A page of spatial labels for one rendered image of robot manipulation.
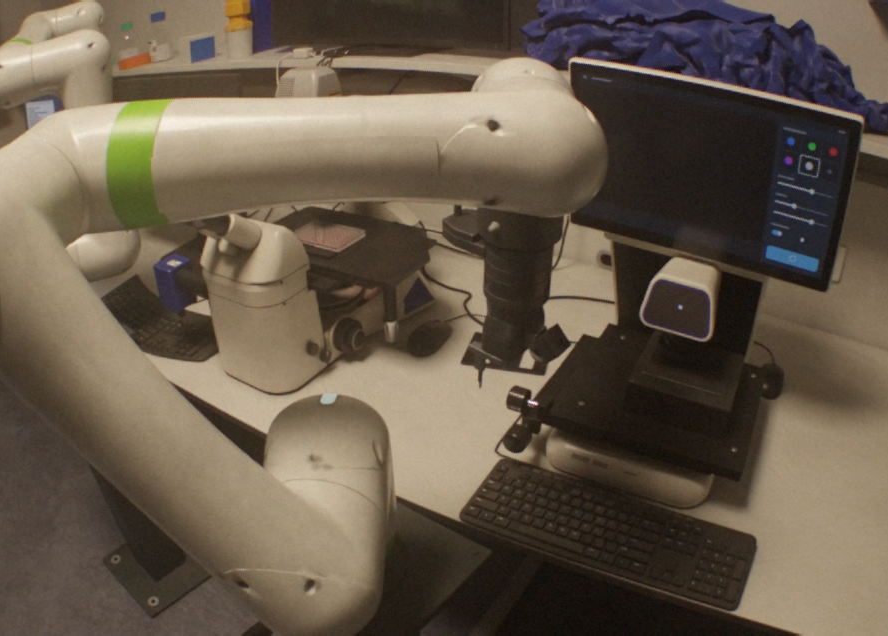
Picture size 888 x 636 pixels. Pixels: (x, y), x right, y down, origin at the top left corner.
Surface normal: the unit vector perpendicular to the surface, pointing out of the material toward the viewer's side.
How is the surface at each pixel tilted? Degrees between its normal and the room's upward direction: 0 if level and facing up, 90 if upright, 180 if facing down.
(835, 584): 0
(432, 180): 108
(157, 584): 0
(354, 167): 92
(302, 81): 73
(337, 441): 11
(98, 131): 43
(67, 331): 65
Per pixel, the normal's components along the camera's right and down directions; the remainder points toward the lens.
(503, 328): -0.63, 0.11
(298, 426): -0.22, -0.84
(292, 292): 0.84, 0.25
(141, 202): 0.04, 0.74
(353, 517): 0.59, -0.68
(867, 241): -0.54, 0.44
